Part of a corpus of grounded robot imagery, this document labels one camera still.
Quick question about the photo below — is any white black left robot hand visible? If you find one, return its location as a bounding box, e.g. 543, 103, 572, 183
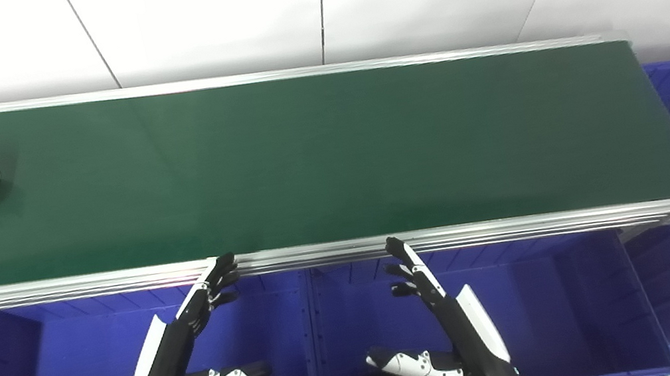
109, 250, 273, 376

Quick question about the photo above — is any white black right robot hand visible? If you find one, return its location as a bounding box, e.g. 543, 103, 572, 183
347, 221, 521, 376

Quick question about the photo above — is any green conveyor belt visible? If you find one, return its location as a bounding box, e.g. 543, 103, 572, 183
0, 3, 670, 306
0, 0, 670, 331

